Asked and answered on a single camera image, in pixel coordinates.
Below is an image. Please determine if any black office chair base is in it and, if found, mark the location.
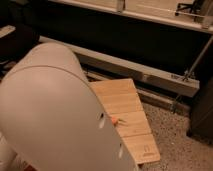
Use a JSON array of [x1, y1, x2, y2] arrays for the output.
[[175, 0, 204, 16]]

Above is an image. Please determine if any white metal frame beam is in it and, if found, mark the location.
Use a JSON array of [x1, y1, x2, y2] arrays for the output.
[[40, 36, 200, 97]]

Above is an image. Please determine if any wooden cutting board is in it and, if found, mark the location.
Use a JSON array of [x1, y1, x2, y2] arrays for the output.
[[90, 79, 160, 165]]

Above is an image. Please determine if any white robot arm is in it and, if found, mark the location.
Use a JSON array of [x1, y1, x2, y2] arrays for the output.
[[0, 43, 136, 171]]

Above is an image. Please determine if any small orange carrot toy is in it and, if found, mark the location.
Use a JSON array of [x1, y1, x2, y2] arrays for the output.
[[111, 117, 126, 126]]

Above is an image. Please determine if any grey metal rod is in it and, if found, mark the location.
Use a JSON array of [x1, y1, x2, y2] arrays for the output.
[[170, 35, 213, 113]]

